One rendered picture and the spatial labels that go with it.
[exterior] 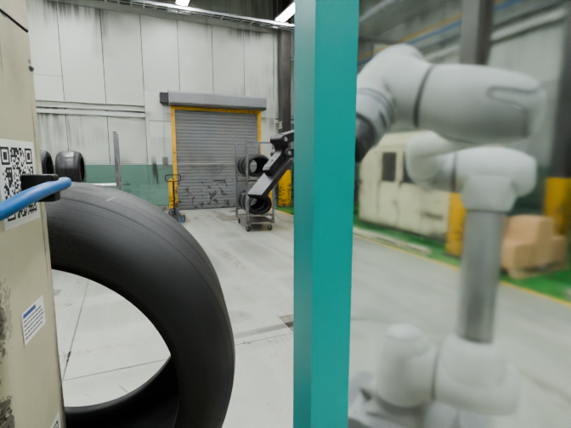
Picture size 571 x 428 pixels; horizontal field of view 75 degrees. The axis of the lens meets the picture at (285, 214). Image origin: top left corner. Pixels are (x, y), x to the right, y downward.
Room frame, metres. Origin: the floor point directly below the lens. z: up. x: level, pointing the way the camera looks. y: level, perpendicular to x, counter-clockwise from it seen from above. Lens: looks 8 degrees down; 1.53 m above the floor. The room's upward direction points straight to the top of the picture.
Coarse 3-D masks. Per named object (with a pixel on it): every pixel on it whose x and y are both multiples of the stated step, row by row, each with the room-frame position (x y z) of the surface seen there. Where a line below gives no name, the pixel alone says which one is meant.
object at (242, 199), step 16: (240, 144) 8.91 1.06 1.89; (256, 144) 9.02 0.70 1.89; (272, 144) 7.85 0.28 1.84; (240, 160) 8.30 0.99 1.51; (256, 160) 8.93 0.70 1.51; (240, 176) 8.90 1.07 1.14; (256, 176) 7.89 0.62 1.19; (240, 192) 8.71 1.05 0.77; (272, 192) 7.87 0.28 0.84; (240, 208) 8.90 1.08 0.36; (256, 208) 8.54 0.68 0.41; (272, 208) 7.88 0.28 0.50
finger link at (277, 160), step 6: (276, 138) 0.50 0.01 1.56; (276, 144) 0.50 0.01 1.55; (282, 144) 0.50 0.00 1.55; (276, 150) 0.50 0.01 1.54; (282, 150) 0.50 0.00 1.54; (276, 156) 0.50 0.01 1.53; (282, 156) 0.50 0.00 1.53; (270, 162) 0.49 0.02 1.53; (276, 162) 0.49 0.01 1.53; (282, 162) 0.50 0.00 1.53; (264, 168) 0.49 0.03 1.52; (270, 168) 0.48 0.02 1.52; (276, 168) 0.49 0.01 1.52; (270, 174) 0.49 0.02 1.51
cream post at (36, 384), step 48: (0, 0) 0.33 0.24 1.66; (0, 48) 0.32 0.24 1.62; (0, 96) 0.32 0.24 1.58; (0, 192) 0.30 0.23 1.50; (0, 240) 0.29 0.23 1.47; (0, 288) 0.28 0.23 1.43; (48, 288) 0.38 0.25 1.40; (0, 336) 0.28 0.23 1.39; (48, 336) 0.36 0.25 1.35; (0, 384) 0.27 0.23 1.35; (48, 384) 0.35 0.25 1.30
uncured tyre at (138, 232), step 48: (96, 192) 0.60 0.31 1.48; (48, 240) 0.47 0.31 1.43; (96, 240) 0.49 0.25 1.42; (144, 240) 0.52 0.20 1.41; (192, 240) 0.69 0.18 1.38; (144, 288) 0.50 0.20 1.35; (192, 288) 0.54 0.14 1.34; (192, 336) 0.51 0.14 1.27; (144, 384) 0.78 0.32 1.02; (192, 384) 0.51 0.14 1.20
